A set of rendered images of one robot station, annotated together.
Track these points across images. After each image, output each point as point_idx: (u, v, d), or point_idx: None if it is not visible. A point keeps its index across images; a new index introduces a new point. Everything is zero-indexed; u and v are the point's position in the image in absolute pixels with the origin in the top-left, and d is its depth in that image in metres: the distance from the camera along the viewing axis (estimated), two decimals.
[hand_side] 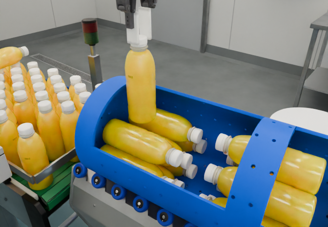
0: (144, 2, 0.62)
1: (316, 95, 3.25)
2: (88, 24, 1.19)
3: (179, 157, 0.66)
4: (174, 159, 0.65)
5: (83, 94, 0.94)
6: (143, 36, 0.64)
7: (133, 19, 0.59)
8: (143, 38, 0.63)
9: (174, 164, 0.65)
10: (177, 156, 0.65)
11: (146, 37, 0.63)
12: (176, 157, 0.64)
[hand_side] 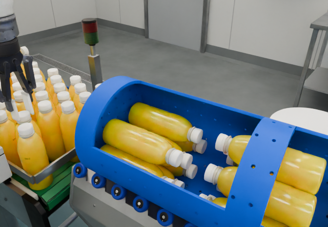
0: (24, 89, 0.82)
1: (316, 95, 3.25)
2: (88, 24, 1.19)
3: (179, 157, 0.66)
4: (174, 159, 0.65)
5: (83, 94, 0.94)
6: (27, 113, 0.84)
7: (11, 105, 0.79)
8: (25, 115, 0.83)
9: (174, 164, 0.65)
10: (177, 156, 0.65)
11: (28, 114, 0.83)
12: (176, 157, 0.64)
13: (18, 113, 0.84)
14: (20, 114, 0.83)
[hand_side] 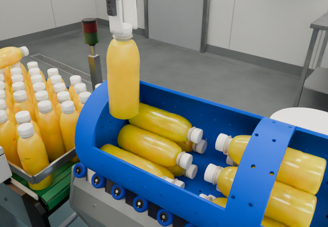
0: None
1: (316, 95, 3.25)
2: (88, 24, 1.19)
3: None
4: None
5: (83, 94, 0.94)
6: (26, 113, 0.84)
7: (116, 5, 0.53)
8: (24, 116, 0.82)
9: None
10: None
11: (28, 114, 0.83)
12: None
13: (18, 114, 0.83)
14: (19, 114, 0.83)
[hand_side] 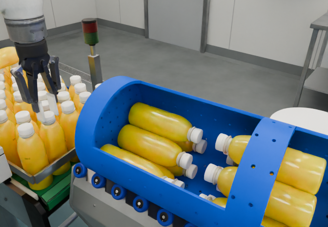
0: (50, 90, 0.82)
1: (316, 95, 3.25)
2: (88, 24, 1.19)
3: (45, 113, 0.84)
4: None
5: (83, 94, 0.94)
6: (26, 113, 0.84)
7: (38, 106, 0.79)
8: (24, 116, 0.82)
9: None
10: None
11: (28, 114, 0.83)
12: None
13: (18, 114, 0.83)
14: (19, 114, 0.83)
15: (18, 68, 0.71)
